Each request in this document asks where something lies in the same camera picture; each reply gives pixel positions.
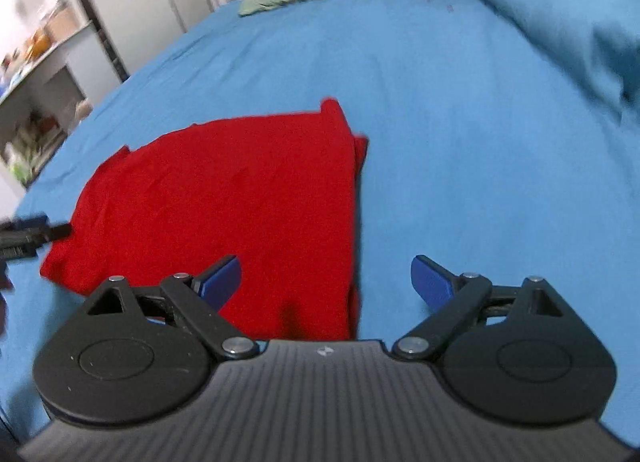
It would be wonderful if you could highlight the red knit sweater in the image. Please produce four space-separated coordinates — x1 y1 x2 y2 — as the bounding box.
40 98 370 343

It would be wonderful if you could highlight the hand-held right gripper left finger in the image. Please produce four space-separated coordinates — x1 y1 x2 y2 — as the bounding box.
82 255 259 361

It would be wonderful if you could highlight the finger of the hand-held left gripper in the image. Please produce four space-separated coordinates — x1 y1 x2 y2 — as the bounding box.
0 213 72 261

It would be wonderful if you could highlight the grey and white wardrobe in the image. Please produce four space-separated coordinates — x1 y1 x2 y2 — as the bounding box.
59 0 222 81

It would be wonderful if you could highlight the blue duvet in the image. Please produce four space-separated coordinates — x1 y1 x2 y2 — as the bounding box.
454 0 640 130

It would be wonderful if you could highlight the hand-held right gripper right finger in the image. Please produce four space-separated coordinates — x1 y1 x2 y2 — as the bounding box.
391 255 568 362

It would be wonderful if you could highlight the white shelf unit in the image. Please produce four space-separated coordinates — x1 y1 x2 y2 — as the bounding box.
0 19 127 199

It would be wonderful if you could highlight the blue bed sheet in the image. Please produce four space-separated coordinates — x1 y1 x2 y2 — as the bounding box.
0 0 640 448

